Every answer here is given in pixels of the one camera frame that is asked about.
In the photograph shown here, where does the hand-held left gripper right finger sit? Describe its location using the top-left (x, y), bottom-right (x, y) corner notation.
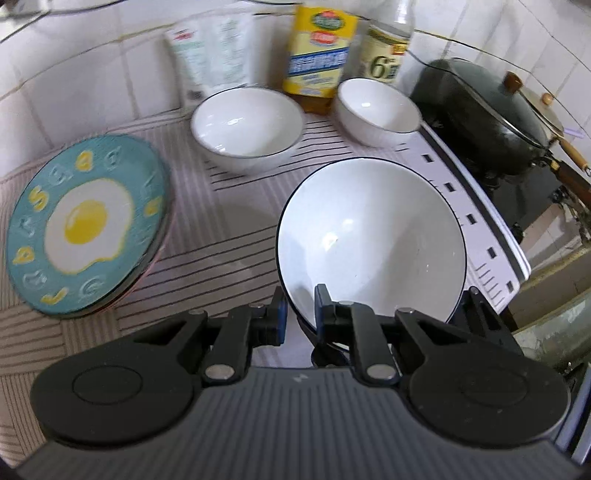
top-left (313, 283), bottom-right (528, 387)

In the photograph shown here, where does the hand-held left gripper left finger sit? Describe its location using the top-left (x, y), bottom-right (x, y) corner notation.
top-left (131, 285), bottom-right (290, 386)

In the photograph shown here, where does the white bowl with black rim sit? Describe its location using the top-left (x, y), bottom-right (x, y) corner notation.
top-left (275, 157), bottom-right (468, 354)

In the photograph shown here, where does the teal fried egg plate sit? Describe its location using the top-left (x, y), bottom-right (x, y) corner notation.
top-left (4, 133), bottom-right (171, 319)

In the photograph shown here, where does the striped white tablecloth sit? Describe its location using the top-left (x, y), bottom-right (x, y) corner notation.
top-left (0, 106), bottom-right (532, 455)

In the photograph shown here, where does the large white bowl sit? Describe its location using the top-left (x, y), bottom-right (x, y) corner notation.
top-left (190, 86), bottom-right (306, 175)

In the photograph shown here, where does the small white bowl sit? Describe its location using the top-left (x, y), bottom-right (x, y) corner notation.
top-left (334, 77), bottom-right (424, 148)

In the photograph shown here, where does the black gas stove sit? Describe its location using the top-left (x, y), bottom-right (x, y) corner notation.
top-left (480, 168), bottom-right (583, 243)

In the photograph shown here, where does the black wok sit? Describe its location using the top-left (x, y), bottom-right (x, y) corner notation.
top-left (410, 57), bottom-right (591, 195)

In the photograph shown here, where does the yellow cooking oil bottle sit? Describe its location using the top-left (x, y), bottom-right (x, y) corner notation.
top-left (282, 0), bottom-right (359, 114)

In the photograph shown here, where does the clear vinegar bottle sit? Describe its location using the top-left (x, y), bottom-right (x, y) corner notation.
top-left (356, 0), bottom-right (415, 88)

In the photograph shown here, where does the white seasoning bag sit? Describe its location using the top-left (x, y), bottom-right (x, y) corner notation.
top-left (165, 13), bottom-right (260, 104)

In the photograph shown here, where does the dark wok lid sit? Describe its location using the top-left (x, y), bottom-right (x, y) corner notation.
top-left (427, 58), bottom-right (553, 149)

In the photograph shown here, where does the black adapter cable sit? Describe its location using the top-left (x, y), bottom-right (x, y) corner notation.
top-left (412, 28), bottom-right (591, 70)

